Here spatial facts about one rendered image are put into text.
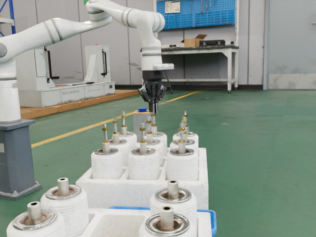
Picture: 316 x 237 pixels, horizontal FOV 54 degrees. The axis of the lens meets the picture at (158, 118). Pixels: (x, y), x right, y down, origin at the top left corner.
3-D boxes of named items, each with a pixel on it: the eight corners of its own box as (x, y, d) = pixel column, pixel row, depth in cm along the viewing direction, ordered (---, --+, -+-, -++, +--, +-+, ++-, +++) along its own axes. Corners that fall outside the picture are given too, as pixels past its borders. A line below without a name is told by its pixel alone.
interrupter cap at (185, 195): (152, 204, 61) (152, 201, 61) (157, 189, 68) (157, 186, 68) (191, 205, 60) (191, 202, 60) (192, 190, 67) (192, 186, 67)
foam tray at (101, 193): (79, 237, 96) (75, 181, 93) (114, 187, 134) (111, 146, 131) (208, 243, 91) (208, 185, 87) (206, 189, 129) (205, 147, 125)
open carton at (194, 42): (189, 48, 581) (189, 36, 577) (208, 47, 558) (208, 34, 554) (179, 48, 558) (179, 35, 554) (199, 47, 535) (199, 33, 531)
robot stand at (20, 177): (-11, 195, 129) (-20, 124, 124) (18, 183, 143) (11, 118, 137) (15, 201, 124) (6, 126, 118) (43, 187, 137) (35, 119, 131)
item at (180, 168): (196, 201, 103) (195, 147, 99) (200, 215, 93) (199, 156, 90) (167, 201, 103) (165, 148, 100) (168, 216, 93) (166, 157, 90)
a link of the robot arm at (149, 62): (157, 70, 107) (156, 51, 106) (136, 70, 115) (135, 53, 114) (175, 69, 113) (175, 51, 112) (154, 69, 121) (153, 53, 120)
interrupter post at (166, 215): (159, 230, 52) (158, 211, 51) (161, 222, 54) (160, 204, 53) (173, 230, 51) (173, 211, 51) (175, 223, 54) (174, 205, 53)
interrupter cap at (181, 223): (140, 238, 49) (140, 233, 49) (148, 215, 57) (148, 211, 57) (188, 240, 48) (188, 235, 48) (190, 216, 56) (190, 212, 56)
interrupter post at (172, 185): (166, 199, 63) (166, 184, 63) (168, 194, 65) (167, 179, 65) (178, 199, 63) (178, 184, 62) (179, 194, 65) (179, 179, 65)
